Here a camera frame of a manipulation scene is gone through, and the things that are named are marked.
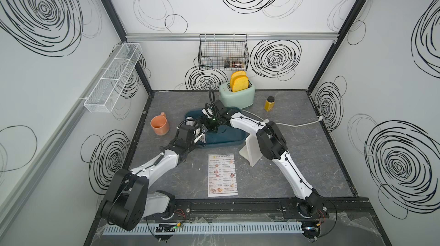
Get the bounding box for white acrylic menu holder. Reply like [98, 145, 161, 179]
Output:
[235, 118, 269, 167]

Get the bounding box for old menu sheet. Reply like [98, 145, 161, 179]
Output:
[208, 154, 238, 197]

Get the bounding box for new menu sheet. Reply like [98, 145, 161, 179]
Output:
[194, 129, 206, 144]

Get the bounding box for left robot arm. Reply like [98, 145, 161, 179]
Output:
[97, 117, 207, 231]

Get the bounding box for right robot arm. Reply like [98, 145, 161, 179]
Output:
[203, 100, 323, 218]

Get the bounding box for teal plastic tray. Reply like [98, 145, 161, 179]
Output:
[196, 125, 248, 148]

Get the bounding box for orange plastic mug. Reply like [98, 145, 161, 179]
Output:
[150, 112, 170, 136]

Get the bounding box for mint green toaster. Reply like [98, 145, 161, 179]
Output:
[218, 82, 256, 109]

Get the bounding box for front yellow toast slice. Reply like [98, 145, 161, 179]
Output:
[231, 75, 249, 92]

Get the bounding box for yellow toast slice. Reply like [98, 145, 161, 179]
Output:
[231, 75, 249, 92]
[230, 71, 246, 86]

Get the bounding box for rear yellow toast slice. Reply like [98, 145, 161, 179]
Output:
[230, 71, 246, 86]

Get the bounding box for yellow juice bottle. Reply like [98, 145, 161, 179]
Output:
[264, 96, 275, 112]

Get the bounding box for small items in basket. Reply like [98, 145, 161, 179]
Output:
[224, 60, 243, 68]

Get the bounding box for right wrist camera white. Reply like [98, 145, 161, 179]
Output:
[202, 106, 215, 118]

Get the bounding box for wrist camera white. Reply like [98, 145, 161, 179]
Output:
[185, 117, 203, 129]
[202, 106, 215, 118]

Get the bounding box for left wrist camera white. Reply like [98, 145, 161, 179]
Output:
[185, 117, 203, 129]

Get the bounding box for left camera black cable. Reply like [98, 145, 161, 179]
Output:
[178, 117, 200, 133]

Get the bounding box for black wire wall basket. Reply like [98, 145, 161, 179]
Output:
[198, 33, 250, 71]

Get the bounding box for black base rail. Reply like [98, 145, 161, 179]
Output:
[97, 197, 372, 216]

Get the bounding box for white wire wall shelf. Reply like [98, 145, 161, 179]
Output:
[84, 43, 142, 113]

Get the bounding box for white toaster power cable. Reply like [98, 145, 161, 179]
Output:
[240, 109, 324, 128]

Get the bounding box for white slotted cable duct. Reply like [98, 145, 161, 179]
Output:
[103, 222, 304, 236]

